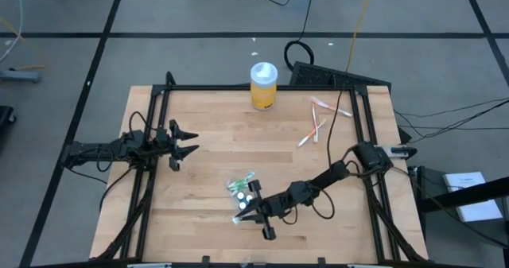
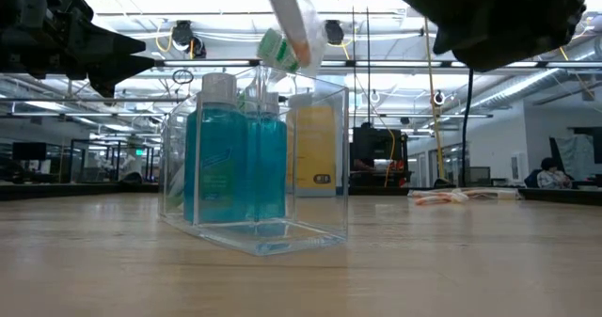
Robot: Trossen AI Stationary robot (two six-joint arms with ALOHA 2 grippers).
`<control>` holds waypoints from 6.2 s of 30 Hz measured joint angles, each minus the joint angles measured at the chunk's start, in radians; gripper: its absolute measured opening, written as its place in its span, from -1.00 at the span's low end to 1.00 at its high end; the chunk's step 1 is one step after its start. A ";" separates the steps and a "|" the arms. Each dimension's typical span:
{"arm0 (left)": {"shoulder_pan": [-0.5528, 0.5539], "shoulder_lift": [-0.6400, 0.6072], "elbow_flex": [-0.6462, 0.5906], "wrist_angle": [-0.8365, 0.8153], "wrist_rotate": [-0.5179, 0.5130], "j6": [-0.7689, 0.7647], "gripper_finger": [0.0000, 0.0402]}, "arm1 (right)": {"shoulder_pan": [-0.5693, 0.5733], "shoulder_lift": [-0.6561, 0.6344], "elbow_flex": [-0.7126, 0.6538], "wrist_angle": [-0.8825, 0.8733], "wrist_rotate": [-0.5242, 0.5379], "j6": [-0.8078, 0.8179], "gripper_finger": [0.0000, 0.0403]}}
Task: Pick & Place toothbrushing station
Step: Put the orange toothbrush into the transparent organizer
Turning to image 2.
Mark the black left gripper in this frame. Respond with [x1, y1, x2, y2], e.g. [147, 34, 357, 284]
[0, 0, 156, 99]

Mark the teal bottle white cap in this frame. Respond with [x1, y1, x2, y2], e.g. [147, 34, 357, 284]
[182, 71, 249, 226]
[244, 90, 289, 220]

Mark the black monitor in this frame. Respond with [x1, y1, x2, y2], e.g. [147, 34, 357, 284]
[458, 166, 491, 187]
[11, 141, 48, 175]

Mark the yellow disinfecting wipes canister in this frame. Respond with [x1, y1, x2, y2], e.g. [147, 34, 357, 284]
[284, 92, 338, 198]

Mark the clear acrylic organizer box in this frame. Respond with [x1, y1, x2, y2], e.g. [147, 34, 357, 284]
[157, 65, 351, 257]

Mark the person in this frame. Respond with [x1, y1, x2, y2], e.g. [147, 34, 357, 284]
[534, 156, 575, 190]

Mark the grey board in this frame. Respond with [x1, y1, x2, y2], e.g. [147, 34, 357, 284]
[548, 127, 602, 190]

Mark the black ceiling cord reel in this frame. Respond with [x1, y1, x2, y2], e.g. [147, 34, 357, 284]
[323, 19, 346, 46]
[189, 36, 209, 60]
[170, 19, 196, 48]

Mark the black frame workstation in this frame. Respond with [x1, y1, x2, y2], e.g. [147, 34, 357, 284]
[69, 137, 157, 184]

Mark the black aluminium table frame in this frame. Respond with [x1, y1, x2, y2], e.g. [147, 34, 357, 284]
[0, 180, 602, 205]

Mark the black hanging cable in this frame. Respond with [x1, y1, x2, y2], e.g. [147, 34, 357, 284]
[364, 0, 372, 130]

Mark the yellow hanging cable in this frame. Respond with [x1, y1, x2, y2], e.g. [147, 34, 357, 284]
[421, 18, 447, 182]

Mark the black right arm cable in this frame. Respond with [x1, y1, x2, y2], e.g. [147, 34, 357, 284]
[460, 68, 475, 188]

